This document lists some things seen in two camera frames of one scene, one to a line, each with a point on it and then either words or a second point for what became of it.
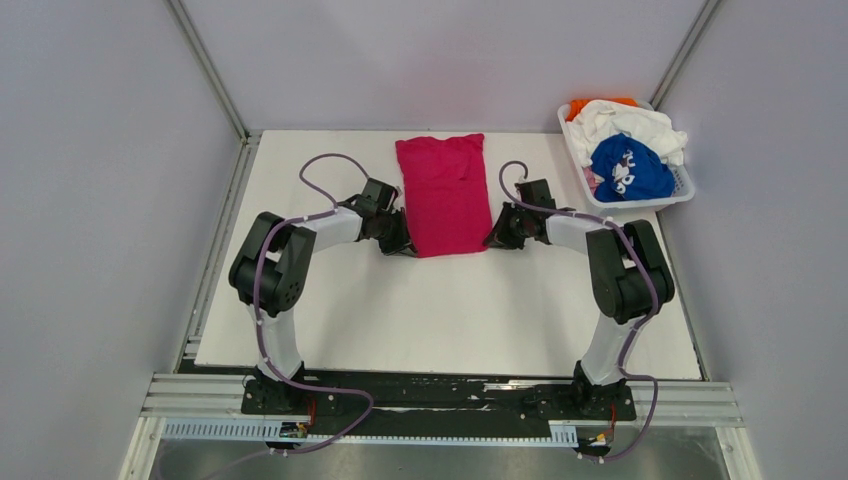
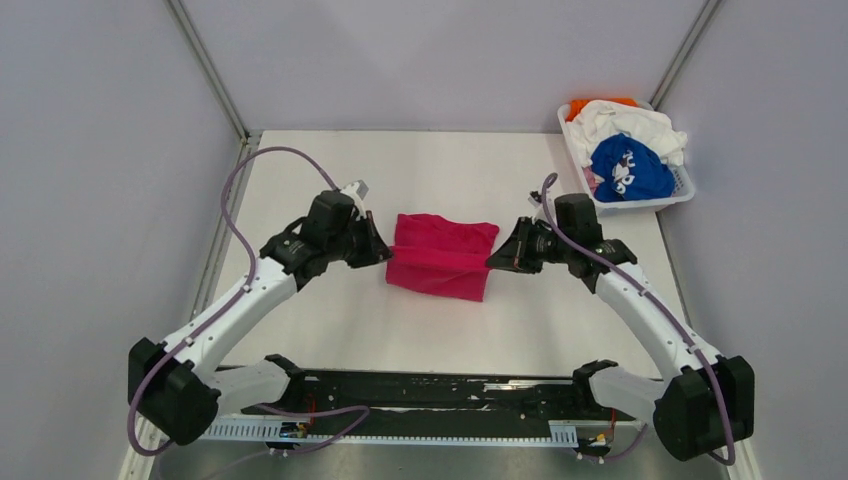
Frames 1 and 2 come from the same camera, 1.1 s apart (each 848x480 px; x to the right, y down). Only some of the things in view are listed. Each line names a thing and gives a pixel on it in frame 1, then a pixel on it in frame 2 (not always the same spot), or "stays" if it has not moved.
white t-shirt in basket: [599, 120] stays
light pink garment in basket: [591, 179] stays
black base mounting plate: [441, 406] stays
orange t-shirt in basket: [576, 105] stays
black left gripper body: [391, 232] -> [356, 246]
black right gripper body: [511, 231] -> [535, 245]
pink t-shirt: [445, 180] -> [441, 256]
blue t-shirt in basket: [628, 170] stays
